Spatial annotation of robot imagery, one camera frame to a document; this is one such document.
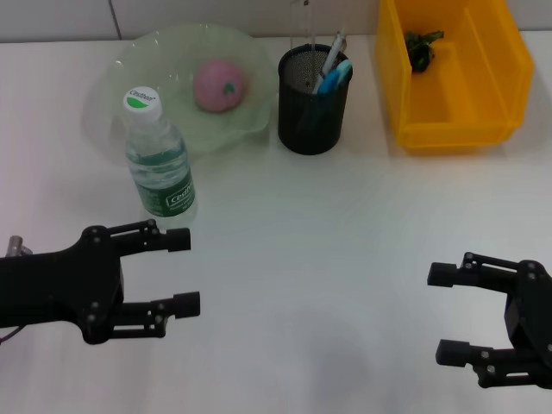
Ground black mesh pen holder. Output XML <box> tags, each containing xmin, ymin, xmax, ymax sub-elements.
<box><xmin>277</xmin><ymin>45</ymin><xmax>354</xmax><ymax>155</ymax></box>

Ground white grey ballpoint pen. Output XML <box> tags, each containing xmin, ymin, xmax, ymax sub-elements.
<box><xmin>317</xmin><ymin>28</ymin><xmax>348</xmax><ymax>91</ymax></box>

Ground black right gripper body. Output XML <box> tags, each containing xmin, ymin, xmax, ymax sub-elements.
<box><xmin>504</xmin><ymin>258</ymin><xmax>552</xmax><ymax>389</ymax></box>

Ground blue scissors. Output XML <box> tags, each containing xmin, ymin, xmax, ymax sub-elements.
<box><xmin>297</xmin><ymin>59</ymin><xmax>354</xmax><ymax>130</ymax></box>

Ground dark green binder clip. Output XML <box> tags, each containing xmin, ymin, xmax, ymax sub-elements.
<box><xmin>404</xmin><ymin>28</ymin><xmax>445</xmax><ymax>73</ymax></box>

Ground clear plastic ruler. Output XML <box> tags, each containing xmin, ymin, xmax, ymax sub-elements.
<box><xmin>287</xmin><ymin>0</ymin><xmax>316</xmax><ymax>83</ymax></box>

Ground yellow plastic storage bin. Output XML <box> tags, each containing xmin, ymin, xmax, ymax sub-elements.
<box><xmin>373</xmin><ymin>0</ymin><xmax>536</xmax><ymax>151</ymax></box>

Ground green translucent fruit plate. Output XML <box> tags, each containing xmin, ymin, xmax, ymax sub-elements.
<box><xmin>83</xmin><ymin>23</ymin><xmax>277</xmax><ymax>163</ymax></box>

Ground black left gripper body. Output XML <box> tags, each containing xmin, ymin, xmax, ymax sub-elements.
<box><xmin>0</xmin><ymin>225</ymin><xmax>129</xmax><ymax>345</ymax></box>

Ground clear bottle green label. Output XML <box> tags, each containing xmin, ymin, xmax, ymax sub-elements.
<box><xmin>122</xmin><ymin>85</ymin><xmax>199</xmax><ymax>229</ymax></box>

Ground pink peach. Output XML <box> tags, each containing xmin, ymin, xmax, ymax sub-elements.
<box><xmin>192</xmin><ymin>59</ymin><xmax>250</xmax><ymax>114</ymax></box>

